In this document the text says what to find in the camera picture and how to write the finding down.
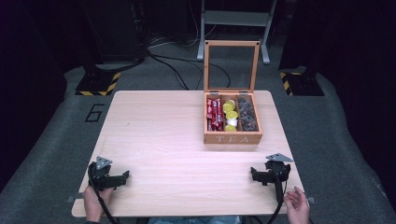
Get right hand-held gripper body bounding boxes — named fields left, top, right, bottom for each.
left=261, top=152, right=294, bottom=203

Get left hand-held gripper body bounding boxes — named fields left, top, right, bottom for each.
left=88, top=156, right=123, bottom=191

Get person's left hand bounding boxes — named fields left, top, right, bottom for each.
left=81, top=186, right=115, bottom=223

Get person's right hand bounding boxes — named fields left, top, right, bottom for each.
left=283, top=186, right=311, bottom=224

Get wooden box with glass lid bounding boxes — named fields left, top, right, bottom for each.
left=203, top=39, right=263, bottom=146

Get pile of dark tea bags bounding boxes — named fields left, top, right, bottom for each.
left=237, top=96, right=259, bottom=132

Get row of red packets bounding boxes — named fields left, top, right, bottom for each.
left=206, top=97, right=224, bottom=132

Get person's legs in jeans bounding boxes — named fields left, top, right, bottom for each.
left=147, top=216, right=243, bottom=224

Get black stand with striped base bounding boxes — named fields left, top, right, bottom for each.
left=75, top=0, right=148, bottom=97
left=278, top=0, right=325, bottom=97

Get grey metal stand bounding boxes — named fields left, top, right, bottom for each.
left=196, top=0, right=280, bottom=65

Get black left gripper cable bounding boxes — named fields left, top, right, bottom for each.
left=87, top=161, right=120, bottom=224

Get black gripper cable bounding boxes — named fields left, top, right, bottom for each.
left=265, top=161, right=289, bottom=224
left=87, top=161, right=120, bottom=224

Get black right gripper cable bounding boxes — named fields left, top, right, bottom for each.
left=265, top=161, right=289, bottom=224

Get black floor cable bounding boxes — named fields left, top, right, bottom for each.
left=145, top=50, right=232, bottom=91

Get white floor cable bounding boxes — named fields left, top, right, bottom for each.
left=148, top=0, right=219, bottom=49

